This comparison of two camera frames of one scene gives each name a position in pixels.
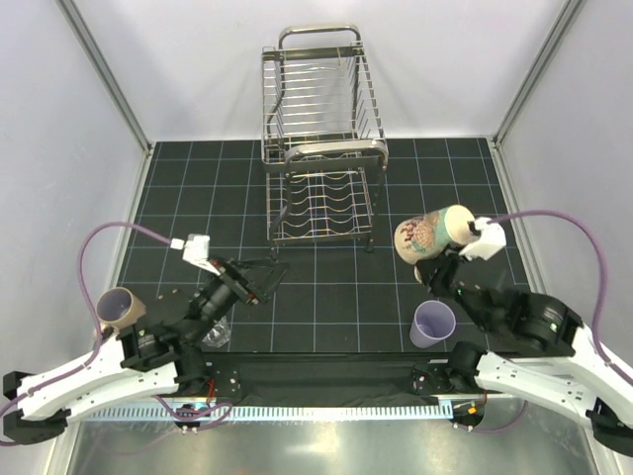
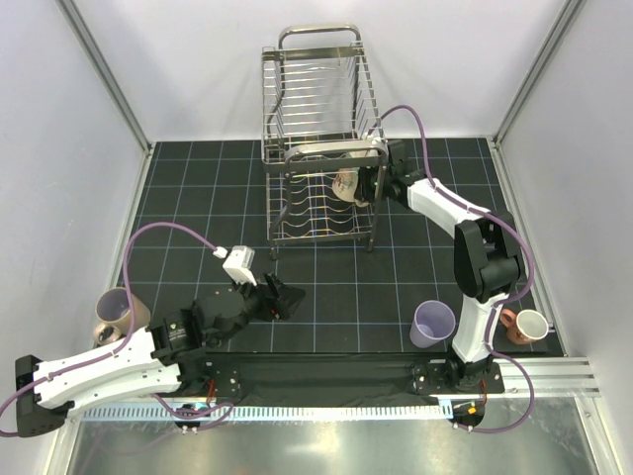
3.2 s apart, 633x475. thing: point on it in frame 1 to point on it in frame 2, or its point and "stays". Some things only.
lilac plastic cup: [433, 322] stays
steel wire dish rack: [321, 141] stays
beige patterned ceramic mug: [423, 237] to [344, 180]
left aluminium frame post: [85, 39] stays
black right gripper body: [438, 281] to [368, 176]
